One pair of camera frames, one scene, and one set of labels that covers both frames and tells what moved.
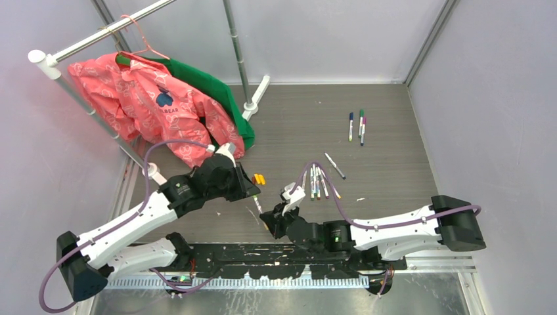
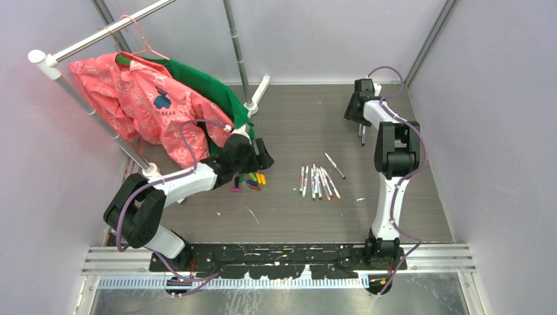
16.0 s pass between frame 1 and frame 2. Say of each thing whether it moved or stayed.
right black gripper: moved
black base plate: stayed
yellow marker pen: stayed
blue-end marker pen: stayed
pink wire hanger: stayed
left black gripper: moved
